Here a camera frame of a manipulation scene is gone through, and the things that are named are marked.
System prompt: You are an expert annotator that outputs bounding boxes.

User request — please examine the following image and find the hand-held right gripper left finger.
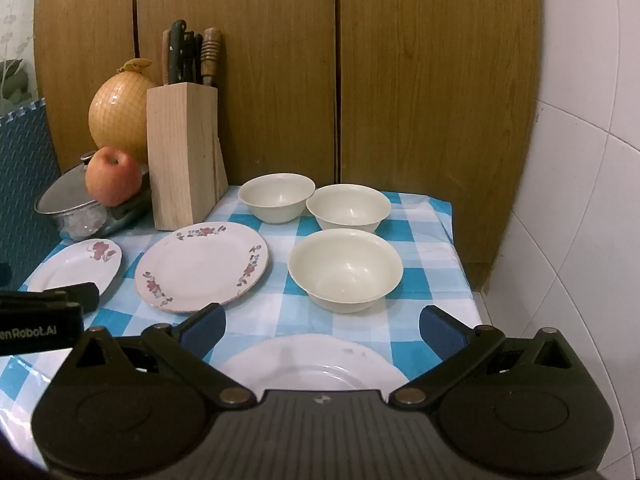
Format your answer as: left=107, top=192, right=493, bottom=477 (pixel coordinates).
left=61, top=303, right=256, bottom=408

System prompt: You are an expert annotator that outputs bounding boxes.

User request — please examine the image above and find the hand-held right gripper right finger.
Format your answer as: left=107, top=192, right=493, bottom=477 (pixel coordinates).
left=390, top=304, right=591, bottom=406

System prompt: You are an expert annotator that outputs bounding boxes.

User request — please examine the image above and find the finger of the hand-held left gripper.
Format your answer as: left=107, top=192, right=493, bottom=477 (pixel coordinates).
left=41, top=282, right=99, bottom=314

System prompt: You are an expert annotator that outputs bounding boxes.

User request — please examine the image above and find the plain white plate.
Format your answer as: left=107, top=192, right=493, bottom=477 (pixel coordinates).
left=217, top=334, right=411, bottom=394

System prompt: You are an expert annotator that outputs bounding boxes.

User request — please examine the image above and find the white bowl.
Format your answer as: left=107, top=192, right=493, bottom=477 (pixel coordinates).
left=287, top=228, right=404, bottom=314
left=306, top=184, right=392, bottom=234
left=237, top=173, right=316, bottom=225

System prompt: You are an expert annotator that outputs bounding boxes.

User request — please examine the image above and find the small floral plate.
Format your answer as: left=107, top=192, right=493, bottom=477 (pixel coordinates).
left=26, top=238, right=124, bottom=307

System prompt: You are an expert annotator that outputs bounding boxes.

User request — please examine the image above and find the large floral plate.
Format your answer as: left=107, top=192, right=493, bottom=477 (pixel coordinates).
left=134, top=221, right=271, bottom=314

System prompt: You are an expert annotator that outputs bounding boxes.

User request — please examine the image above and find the steel pot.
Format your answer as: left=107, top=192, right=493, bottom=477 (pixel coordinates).
left=47, top=162, right=154, bottom=241

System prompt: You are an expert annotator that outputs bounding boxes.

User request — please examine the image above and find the blue white checkered tablecloth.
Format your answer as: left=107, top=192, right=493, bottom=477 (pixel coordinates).
left=0, top=185, right=484, bottom=456

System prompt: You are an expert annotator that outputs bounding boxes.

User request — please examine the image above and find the steel pot lid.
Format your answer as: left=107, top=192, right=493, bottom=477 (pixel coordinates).
left=34, top=150, right=109, bottom=215

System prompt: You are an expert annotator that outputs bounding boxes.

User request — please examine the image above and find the red apple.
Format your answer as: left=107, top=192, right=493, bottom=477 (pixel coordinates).
left=85, top=146, right=144, bottom=207

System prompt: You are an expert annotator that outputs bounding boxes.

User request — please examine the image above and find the blue patterned foam mat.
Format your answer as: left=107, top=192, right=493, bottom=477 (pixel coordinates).
left=0, top=97, right=64, bottom=291

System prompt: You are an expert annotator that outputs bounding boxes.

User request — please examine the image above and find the wooden knife block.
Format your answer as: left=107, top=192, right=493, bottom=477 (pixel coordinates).
left=146, top=82, right=229, bottom=231

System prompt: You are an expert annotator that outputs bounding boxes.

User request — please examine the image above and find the melon in yellow net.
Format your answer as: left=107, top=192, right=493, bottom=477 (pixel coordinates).
left=88, top=58, right=157, bottom=166

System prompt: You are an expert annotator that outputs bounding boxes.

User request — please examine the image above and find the wooden cabinet door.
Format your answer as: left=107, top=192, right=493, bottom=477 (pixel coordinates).
left=32, top=0, right=140, bottom=173

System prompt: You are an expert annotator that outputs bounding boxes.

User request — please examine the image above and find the slim brown knife handle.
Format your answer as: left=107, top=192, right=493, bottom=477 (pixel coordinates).
left=161, top=30, right=173, bottom=87

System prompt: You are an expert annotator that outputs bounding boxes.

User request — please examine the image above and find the black knife handle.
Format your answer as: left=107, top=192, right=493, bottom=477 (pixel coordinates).
left=169, top=20, right=189, bottom=85

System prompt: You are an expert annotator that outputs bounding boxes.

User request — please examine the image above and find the ribbed wooden knife handle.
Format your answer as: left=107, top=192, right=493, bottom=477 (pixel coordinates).
left=200, top=27, right=224, bottom=88

